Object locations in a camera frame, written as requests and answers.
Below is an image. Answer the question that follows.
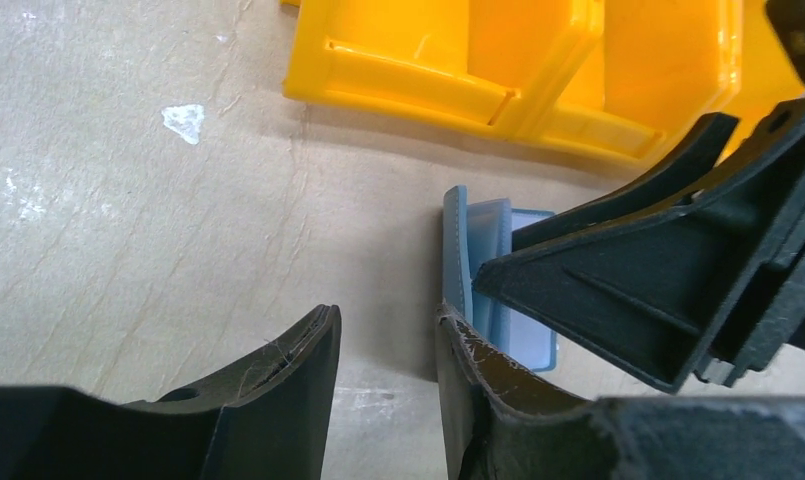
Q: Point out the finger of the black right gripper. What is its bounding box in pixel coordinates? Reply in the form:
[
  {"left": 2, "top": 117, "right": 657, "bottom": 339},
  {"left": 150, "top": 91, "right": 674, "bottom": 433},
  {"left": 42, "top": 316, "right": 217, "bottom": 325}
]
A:
[
  {"left": 473, "top": 97, "right": 805, "bottom": 393},
  {"left": 512, "top": 112, "right": 739, "bottom": 251}
]

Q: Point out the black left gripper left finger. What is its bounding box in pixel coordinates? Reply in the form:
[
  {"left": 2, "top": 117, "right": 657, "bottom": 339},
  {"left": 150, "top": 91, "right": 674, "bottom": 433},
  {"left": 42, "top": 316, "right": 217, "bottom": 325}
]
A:
[{"left": 0, "top": 305, "right": 341, "bottom": 479}]

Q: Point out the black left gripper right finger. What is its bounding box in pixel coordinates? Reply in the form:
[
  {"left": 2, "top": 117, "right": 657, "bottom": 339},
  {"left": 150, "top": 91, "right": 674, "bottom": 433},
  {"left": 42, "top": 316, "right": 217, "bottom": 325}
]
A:
[{"left": 435, "top": 304, "right": 805, "bottom": 479}]

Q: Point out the blue leather card holder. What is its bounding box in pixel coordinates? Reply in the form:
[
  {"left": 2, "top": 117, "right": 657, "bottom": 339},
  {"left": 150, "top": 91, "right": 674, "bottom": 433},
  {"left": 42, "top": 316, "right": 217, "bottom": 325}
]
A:
[{"left": 441, "top": 184, "right": 559, "bottom": 374}]

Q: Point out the yellow right bin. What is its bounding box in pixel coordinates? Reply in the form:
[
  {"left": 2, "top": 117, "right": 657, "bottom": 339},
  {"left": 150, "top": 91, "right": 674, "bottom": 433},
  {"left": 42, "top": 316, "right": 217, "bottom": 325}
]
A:
[{"left": 721, "top": 0, "right": 805, "bottom": 158}]

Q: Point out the yellow bin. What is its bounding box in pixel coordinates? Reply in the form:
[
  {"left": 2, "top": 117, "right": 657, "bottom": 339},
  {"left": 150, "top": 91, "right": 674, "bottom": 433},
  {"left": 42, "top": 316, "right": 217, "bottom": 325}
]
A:
[
  {"left": 533, "top": 1, "right": 744, "bottom": 166},
  {"left": 282, "top": 1, "right": 605, "bottom": 143},
  {"left": 721, "top": 0, "right": 805, "bottom": 158}
]

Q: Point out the yellow middle bin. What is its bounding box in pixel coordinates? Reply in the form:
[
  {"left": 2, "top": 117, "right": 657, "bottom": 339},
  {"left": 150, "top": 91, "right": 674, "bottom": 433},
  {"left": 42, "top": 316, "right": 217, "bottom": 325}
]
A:
[{"left": 533, "top": 1, "right": 744, "bottom": 166}]

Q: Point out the yellow left bin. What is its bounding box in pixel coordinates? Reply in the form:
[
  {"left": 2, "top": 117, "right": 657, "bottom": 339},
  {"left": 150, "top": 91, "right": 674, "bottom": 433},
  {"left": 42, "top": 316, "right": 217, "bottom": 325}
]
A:
[{"left": 282, "top": 1, "right": 605, "bottom": 143}]

